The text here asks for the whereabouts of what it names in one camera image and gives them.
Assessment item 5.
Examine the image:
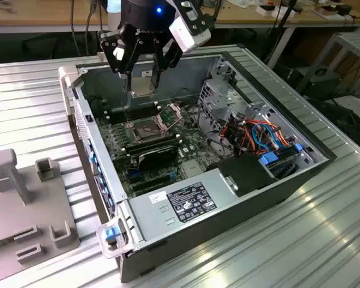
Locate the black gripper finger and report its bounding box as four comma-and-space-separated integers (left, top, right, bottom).
151, 33, 184, 90
99, 25, 144, 93

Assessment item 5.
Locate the silver-topped CPU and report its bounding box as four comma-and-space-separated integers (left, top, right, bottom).
130, 73, 157, 97

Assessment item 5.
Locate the metal socket cover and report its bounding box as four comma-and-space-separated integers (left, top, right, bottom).
156, 101, 184, 131

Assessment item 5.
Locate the black RAM slot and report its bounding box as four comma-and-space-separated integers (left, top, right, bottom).
108, 106, 157, 118
111, 112, 160, 125
107, 103, 155, 115
124, 134, 178, 149
110, 109, 158, 121
125, 137, 180, 152
128, 144, 182, 158
127, 140, 181, 155

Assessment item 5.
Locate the CPU socket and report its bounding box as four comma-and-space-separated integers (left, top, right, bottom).
126, 118, 165, 145

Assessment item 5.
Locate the black expansion slot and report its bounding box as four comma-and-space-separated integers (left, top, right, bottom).
128, 173, 171, 184
133, 179, 172, 193

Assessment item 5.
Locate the metal drive cage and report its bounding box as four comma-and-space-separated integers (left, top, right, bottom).
197, 58, 278, 142

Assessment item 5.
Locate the long wooden desk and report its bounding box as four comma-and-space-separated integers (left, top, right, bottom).
0, 0, 360, 73

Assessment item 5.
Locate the green motherboard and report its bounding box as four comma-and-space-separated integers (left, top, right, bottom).
94, 100, 220, 200

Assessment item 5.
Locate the small white box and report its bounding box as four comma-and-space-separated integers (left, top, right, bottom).
256, 3, 296, 17

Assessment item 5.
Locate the black expansion card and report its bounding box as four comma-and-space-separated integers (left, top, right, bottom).
137, 146, 178, 172

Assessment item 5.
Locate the silver chipset heatsink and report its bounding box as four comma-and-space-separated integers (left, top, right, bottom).
181, 161, 207, 178

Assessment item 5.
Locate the black plastic shroud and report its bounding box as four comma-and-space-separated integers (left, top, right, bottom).
206, 155, 279, 198

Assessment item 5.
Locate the blue disk carrier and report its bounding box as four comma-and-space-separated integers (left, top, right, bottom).
257, 149, 299, 181

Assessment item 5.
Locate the black equipment case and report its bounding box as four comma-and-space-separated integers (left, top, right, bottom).
305, 67, 342, 100

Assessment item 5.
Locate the brown cardboard box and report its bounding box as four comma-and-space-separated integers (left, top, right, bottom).
313, 4, 340, 19

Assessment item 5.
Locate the silver power supply unit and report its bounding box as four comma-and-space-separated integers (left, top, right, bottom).
128, 168, 240, 244

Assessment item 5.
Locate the grey parts rack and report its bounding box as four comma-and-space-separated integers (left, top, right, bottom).
0, 148, 80, 284

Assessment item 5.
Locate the blue case latch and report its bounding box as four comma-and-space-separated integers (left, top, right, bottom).
104, 227, 117, 243

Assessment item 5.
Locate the metal slat side table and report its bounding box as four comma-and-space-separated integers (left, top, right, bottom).
296, 31, 360, 97

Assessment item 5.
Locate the black plastic crate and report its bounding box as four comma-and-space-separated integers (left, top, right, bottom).
305, 98, 360, 148

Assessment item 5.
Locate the open grey PC case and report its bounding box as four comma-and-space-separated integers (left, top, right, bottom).
57, 49, 338, 284

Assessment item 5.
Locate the white wrist camera with mount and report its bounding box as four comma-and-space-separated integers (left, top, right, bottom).
169, 0, 214, 55

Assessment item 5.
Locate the red-orange wire bundle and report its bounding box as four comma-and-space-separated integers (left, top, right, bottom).
221, 121, 254, 157

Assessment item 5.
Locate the orange data cable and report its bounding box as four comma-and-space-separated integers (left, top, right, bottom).
242, 118, 292, 148

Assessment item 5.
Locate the blue data cable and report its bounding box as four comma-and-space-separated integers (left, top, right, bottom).
251, 122, 282, 150

